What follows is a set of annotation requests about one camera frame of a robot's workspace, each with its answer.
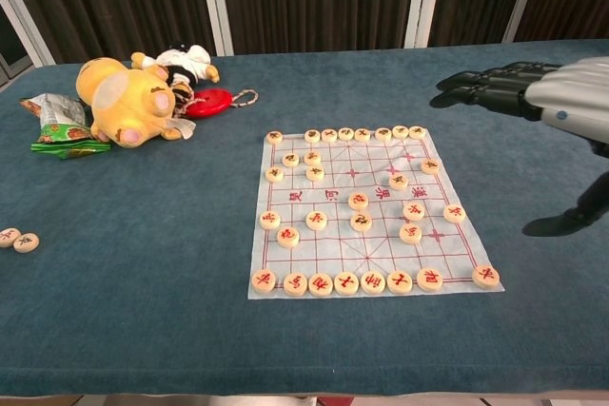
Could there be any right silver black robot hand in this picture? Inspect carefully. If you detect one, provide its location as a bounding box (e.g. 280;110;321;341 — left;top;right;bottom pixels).
430;56;609;238

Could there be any paper chess board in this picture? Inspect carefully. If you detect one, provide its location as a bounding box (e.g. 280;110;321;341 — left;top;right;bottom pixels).
246;128;506;301

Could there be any plush doll white shirt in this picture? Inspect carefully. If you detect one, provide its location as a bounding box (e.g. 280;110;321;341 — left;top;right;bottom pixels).
130;42;222;107

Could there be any yellow plush animal toy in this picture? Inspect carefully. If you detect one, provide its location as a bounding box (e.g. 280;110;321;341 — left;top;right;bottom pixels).
75;56;197;149

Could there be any blue felt table cover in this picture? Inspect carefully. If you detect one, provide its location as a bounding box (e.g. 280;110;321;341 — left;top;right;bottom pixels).
0;37;609;400

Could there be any green silver snack bag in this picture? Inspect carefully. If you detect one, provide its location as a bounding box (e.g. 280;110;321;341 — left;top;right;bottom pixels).
18;91;113;161

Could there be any red round disc with cord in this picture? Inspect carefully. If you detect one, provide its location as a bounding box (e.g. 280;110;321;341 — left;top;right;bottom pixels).
183;87;260;120

